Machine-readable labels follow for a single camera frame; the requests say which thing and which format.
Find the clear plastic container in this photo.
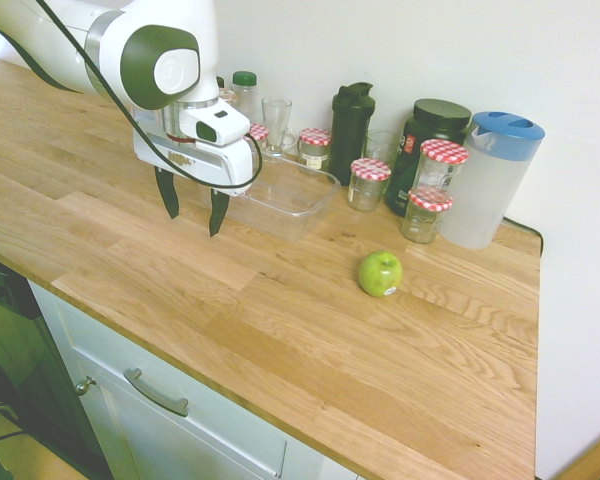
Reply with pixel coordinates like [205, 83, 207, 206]
[199, 149, 342, 245]

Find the black shaker bottle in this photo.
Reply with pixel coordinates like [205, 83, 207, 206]
[328, 82, 377, 187]

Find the blue-lidded translucent pitcher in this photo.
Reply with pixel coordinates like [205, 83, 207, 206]
[437, 110, 546, 250]

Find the low faceted jar, checked lid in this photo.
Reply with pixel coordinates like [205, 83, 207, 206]
[400, 189, 454, 245]

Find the short clear drinking glass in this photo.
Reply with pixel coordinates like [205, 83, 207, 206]
[363, 129, 400, 171]

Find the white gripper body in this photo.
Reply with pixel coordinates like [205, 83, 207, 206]
[132, 106, 254, 198]

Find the large black supplement tub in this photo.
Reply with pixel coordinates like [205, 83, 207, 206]
[384, 98, 473, 218]

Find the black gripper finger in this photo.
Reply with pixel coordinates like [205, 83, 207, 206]
[208, 187, 230, 238]
[153, 166, 181, 220]

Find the small jar, red checked lid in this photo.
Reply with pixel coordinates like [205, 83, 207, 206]
[247, 123, 270, 156]

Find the tall clear drinking glass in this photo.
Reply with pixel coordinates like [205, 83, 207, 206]
[260, 96, 299, 159]

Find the tall jar, red checked lid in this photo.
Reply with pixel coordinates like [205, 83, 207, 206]
[410, 138, 470, 201]

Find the labelled jar, red checked lid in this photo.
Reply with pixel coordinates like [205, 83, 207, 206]
[297, 127, 332, 177]

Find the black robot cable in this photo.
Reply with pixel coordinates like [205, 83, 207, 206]
[0, 0, 264, 194]

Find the silver drawer handle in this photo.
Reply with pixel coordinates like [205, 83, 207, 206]
[123, 368, 190, 417]

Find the green-lidded clear spice bottle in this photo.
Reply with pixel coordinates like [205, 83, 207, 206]
[229, 70, 259, 126]

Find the black built-in appliance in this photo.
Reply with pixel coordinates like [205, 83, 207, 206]
[0, 252, 114, 480]

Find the empty jar, red checked lid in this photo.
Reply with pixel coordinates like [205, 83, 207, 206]
[347, 157, 392, 213]

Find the green apple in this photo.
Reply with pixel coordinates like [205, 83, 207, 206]
[357, 249, 404, 300]

